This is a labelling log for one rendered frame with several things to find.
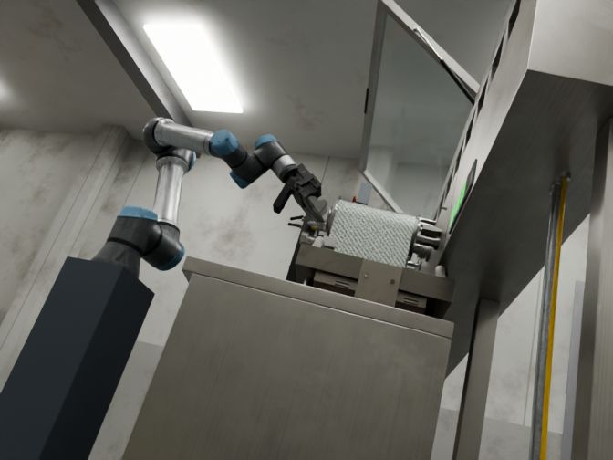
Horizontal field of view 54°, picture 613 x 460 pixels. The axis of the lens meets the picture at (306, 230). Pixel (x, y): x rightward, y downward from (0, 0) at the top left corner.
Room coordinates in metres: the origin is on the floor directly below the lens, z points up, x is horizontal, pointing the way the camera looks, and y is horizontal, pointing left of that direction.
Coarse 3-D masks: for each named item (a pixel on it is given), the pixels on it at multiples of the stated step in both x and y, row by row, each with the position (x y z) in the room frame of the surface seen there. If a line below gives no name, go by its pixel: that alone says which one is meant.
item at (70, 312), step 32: (64, 288) 1.70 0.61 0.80; (96, 288) 1.66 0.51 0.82; (128, 288) 1.70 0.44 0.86; (64, 320) 1.68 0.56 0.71; (96, 320) 1.65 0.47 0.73; (128, 320) 1.76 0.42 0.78; (32, 352) 1.70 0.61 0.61; (64, 352) 1.67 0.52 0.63; (96, 352) 1.68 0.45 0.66; (128, 352) 1.82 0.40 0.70; (32, 384) 1.69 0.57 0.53; (64, 384) 1.65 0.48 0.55; (96, 384) 1.74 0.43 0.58; (0, 416) 1.70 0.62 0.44; (32, 416) 1.67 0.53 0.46; (64, 416) 1.67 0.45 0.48; (96, 416) 1.79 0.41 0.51; (0, 448) 1.69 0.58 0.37; (32, 448) 1.66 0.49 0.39; (64, 448) 1.72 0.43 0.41
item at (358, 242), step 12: (336, 228) 1.61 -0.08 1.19; (348, 228) 1.60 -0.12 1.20; (360, 228) 1.60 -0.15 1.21; (348, 240) 1.60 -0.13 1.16; (360, 240) 1.60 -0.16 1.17; (372, 240) 1.59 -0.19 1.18; (384, 240) 1.59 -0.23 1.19; (396, 240) 1.58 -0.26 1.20; (408, 240) 1.58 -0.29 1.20; (348, 252) 1.60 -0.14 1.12; (360, 252) 1.60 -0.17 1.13; (372, 252) 1.59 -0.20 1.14; (384, 252) 1.59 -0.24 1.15; (396, 252) 1.58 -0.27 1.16; (408, 252) 1.58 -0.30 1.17; (396, 264) 1.58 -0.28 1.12
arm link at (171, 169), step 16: (160, 160) 1.91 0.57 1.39; (176, 160) 1.90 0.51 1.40; (192, 160) 1.97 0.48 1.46; (160, 176) 1.91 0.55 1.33; (176, 176) 1.90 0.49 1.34; (160, 192) 1.89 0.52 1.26; (176, 192) 1.90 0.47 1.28; (160, 208) 1.87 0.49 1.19; (176, 208) 1.90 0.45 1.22; (160, 224) 1.84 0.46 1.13; (176, 224) 1.90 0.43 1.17; (176, 240) 1.87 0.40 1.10; (144, 256) 1.84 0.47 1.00; (160, 256) 1.84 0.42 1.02; (176, 256) 1.88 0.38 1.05
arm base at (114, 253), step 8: (112, 240) 1.72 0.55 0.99; (120, 240) 1.72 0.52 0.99; (104, 248) 1.72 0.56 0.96; (112, 248) 1.71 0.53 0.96; (120, 248) 1.71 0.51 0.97; (128, 248) 1.72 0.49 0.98; (136, 248) 1.74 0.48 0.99; (96, 256) 1.72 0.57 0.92; (104, 256) 1.70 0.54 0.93; (112, 256) 1.70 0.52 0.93; (120, 256) 1.71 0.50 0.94; (128, 256) 1.72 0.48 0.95; (136, 256) 1.74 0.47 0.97; (120, 264) 1.70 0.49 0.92; (128, 264) 1.72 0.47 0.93; (136, 264) 1.75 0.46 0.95; (136, 272) 1.75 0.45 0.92
